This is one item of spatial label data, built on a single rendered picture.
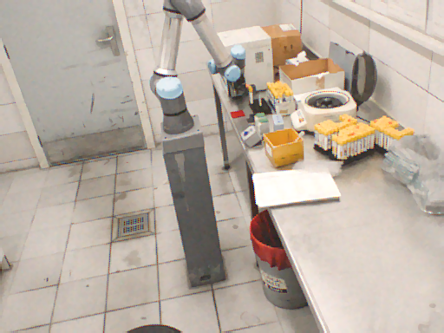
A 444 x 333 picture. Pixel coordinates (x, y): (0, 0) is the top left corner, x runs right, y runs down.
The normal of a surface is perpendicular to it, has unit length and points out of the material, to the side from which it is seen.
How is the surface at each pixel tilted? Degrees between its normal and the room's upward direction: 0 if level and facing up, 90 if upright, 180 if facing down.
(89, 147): 90
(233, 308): 0
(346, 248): 0
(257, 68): 90
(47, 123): 90
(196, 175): 90
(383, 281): 0
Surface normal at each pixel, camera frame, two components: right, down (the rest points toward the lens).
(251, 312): -0.13, -0.85
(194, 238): 0.15, 0.49
